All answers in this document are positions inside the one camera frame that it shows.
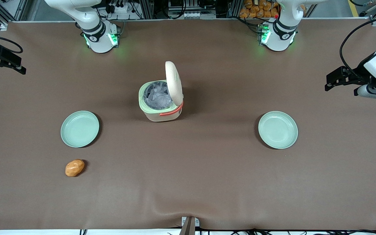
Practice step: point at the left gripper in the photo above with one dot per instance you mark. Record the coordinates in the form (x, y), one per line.
(359, 70)

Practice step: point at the white terminal block row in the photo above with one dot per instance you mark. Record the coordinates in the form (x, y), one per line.
(191, 15)

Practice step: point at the brown table cloth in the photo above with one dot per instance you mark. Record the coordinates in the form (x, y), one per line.
(207, 179)

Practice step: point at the orange brown bread roll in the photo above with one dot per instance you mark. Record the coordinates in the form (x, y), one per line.
(74, 167)

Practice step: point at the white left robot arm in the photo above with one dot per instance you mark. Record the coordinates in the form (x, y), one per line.
(281, 36)

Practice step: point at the crumpled clear plastic bag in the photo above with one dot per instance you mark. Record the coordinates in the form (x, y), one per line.
(157, 96)

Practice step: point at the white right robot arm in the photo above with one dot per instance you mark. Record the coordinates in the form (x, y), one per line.
(98, 36)

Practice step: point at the white power strip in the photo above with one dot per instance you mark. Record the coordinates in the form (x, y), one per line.
(120, 8)

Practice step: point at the metal bracket at table edge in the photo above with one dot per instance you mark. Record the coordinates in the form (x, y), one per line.
(189, 225)

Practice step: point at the bag of orange bread rolls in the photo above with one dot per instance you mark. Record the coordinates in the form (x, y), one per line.
(256, 9)

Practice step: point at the pale green round plate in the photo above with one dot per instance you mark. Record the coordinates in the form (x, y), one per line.
(277, 130)
(79, 129)

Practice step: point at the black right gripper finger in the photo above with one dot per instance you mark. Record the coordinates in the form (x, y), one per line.
(19, 70)
(8, 56)

